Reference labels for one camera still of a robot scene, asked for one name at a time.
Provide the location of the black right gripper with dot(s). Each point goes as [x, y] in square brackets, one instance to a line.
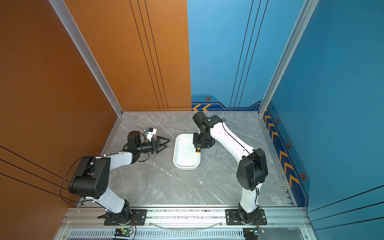
[197, 144]

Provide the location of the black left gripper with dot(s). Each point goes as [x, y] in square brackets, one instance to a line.
[155, 146]

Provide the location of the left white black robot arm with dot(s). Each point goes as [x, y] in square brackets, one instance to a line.
[91, 178]

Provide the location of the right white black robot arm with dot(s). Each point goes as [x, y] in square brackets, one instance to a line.
[252, 164]

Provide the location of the white rectangular plastic bin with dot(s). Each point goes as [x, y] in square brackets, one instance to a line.
[185, 156]

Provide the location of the green circuit board left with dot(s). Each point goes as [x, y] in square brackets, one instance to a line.
[123, 234]

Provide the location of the small circuit board right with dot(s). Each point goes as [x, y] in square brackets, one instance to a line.
[251, 233]

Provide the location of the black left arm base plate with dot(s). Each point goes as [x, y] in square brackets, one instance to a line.
[135, 217]

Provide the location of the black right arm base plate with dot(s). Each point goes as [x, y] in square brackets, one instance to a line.
[240, 217]

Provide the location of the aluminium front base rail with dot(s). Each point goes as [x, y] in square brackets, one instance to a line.
[187, 223]

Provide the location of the aluminium right rear corner post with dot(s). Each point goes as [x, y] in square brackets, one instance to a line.
[292, 43]

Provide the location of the aluminium corner post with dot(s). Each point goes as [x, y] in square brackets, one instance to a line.
[292, 43]
[75, 34]

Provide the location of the aluminium left rear corner post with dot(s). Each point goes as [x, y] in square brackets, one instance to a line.
[75, 34]

